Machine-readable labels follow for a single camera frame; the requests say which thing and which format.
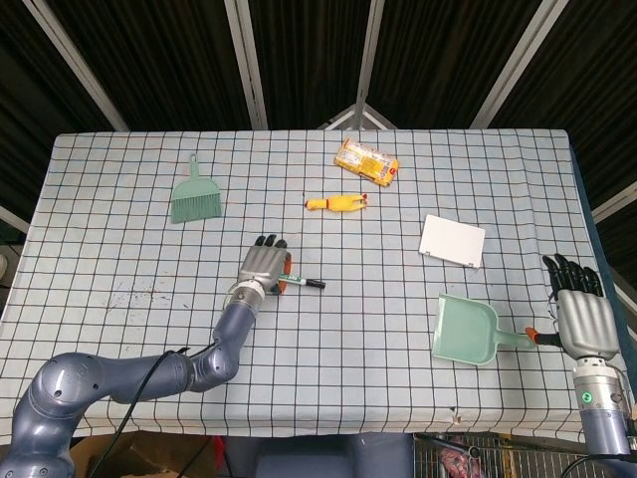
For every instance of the white green marker body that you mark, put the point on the white green marker body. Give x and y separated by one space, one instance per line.
296 279

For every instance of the white black checkered tablecloth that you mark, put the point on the white black checkered tablecloth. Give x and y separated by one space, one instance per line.
348 358

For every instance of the blue-grey robot torso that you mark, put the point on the blue-grey robot torso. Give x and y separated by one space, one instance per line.
328 458

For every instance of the brown cardboard box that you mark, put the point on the brown cardboard box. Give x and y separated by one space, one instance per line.
149 463

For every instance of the yellow snack package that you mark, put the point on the yellow snack package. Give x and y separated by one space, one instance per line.
365 162

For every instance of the green hand broom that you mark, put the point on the green hand broom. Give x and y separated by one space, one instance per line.
195 196

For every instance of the green plastic dustpan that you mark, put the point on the green plastic dustpan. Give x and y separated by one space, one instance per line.
463 328

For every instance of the white metal frame post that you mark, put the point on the white metal frame post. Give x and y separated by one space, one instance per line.
367 60
245 60
517 65
79 62

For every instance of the yellow rubber chicken toy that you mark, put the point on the yellow rubber chicken toy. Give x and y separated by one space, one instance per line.
338 202

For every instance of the white flat hinged case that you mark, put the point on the white flat hinged case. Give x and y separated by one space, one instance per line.
452 241

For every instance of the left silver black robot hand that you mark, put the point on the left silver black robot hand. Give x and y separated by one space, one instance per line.
261 264

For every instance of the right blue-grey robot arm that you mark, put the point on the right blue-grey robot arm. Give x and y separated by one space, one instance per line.
604 418

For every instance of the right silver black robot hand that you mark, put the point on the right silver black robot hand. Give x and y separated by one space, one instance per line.
584 318

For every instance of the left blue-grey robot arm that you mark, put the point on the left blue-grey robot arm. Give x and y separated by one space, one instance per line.
69 383

